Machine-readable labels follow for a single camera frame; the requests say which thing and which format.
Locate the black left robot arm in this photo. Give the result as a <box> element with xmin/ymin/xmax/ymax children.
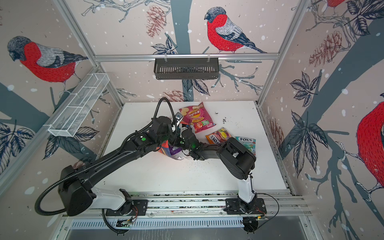
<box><xmin>58</xmin><ymin>116</ymin><xmax>178</xmax><ymax>217</ymax></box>

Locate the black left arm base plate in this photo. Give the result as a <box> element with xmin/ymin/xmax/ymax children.
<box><xmin>105</xmin><ymin>200</ymin><xmax>149</xmax><ymax>217</ymax></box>

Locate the aluminium mounting rail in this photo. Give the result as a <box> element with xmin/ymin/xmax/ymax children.
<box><xmin>62</xmin><ymin>191</ymin><xmax>313</xmax><ymax>218</ymax></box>

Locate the red paper gift bag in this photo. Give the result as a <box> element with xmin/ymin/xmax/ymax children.
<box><xmin>159</xmin><ymin>141</ymin><xmax>187</xmax><ymax>160</ymax></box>

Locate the purple Fox's berries bag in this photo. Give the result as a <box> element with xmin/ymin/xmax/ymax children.
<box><xmin>169</xmin><ymin>145</ymin><xmax>183</xmax><ymax>156</ymax></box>

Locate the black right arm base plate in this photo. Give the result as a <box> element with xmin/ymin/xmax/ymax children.
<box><xmin>224</xmin><ymin>198</ymin><xmax>267</xmax><ymax>215</ymax></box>

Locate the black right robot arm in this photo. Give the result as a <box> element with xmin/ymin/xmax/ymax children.
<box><xmin>178</xmin><ymin>129</ymin><xmax>258</xmax><ymax>215</ymax></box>

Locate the teal Fox's candy bag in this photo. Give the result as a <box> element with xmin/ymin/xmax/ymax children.
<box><xmin>236</xmin><ymin>136</ymin><xmax>256</xmax><ymax>156</ymax></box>

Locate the black wall basket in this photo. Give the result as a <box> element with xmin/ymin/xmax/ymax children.
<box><xmin>154</xmin><ymin>58</ymin><xmax>220</xmax><ymax>80</ymax></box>

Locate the orange Fox's candy bag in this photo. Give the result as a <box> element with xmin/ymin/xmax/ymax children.
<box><xmin>206</xmin><ymin>128</ymin><xmax>232</xmax><ymax>145</ymax></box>

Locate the aluminium frame crossbar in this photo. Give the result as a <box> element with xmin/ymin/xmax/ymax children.
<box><xmin>94</xmin><ymin>53</ymin><xmax>280</xmax><ymax>63</ymax></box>

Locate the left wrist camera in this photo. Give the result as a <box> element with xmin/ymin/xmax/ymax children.
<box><xmin>175</xmin><ymin>113</ymin><xmax>184</xmax><ymax>126</ymax></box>

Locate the black left corrugated cable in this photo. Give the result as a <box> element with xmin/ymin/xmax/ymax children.
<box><xmin>34</xmin><ymin>97</ymin><xmax>176</xmax><ymax>217</ymax></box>

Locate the pink Lay's chips bag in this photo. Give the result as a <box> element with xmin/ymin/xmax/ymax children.
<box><xmin>179</xmin><ymin>102</ymin><xmax>216</xmax><ymax>133</ymax></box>

